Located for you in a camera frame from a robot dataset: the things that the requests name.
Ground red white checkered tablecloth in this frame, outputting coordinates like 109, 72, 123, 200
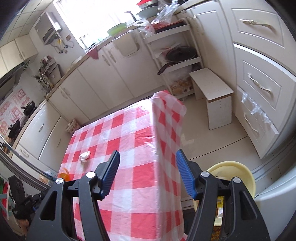
60, 91, 187, 240

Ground white drawer cabinet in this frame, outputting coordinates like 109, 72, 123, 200
180, 1, 295, 158

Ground white kitchen rack shelf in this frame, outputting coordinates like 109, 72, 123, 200
135, 18, 204, 100

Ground red yellow snack bag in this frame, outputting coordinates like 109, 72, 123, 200
211, 196, 224, 240

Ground black frying pan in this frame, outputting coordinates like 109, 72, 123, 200
157, 46, 197, 75

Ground stacked bowls pile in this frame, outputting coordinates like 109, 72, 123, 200
137, 0, 158, 19

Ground white tissue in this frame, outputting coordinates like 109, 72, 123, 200
79, 151, 91, 163

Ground green bowl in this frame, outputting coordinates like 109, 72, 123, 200
107, 22, 127, 36

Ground yellow plastic trash bin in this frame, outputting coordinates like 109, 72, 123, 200
207, 161, 256, 198

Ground small white stool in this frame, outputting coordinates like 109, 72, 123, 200
190, 68, 234, 130

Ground floral waste basket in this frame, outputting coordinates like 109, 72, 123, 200
65, 119, 81, 135

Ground wall water heater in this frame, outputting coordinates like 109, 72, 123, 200
34, 12, 62, 45

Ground silver refrigerator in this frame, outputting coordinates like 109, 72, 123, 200
254, 168, 295, 240

